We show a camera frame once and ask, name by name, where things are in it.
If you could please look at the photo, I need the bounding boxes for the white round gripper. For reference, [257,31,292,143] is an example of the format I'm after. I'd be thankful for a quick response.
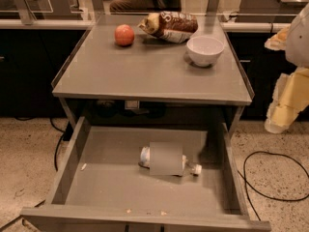
[265,4,309,133]

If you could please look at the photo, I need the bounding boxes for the grey counter cabinet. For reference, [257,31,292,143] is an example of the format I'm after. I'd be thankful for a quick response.
[53,14,253,123]

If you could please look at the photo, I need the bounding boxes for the grey open drawer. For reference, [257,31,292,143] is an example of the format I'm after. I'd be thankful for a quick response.
[21,118,270,232]

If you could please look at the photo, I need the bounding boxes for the white bowl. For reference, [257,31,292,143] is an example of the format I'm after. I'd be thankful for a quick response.
[186,36,224,67]

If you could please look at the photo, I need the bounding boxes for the brown chip bag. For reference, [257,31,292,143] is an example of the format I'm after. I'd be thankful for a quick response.
[138,11,198,44]

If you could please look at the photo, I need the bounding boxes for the red apple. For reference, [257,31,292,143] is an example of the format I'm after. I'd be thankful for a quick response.
[114,24,135,46]

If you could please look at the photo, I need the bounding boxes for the white railing bar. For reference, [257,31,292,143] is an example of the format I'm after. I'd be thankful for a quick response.
[0,19,289,33]

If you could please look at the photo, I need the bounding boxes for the black floor cable right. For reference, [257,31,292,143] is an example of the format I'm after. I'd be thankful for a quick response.
[237,150,309,222]

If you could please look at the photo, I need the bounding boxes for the black floor cable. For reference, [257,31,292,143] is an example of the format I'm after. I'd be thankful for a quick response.
[48,117,67,172]
[237,150,309,222]

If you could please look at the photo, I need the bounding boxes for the black floor cable left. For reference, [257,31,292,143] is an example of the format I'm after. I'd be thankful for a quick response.
[48,117,67,172]

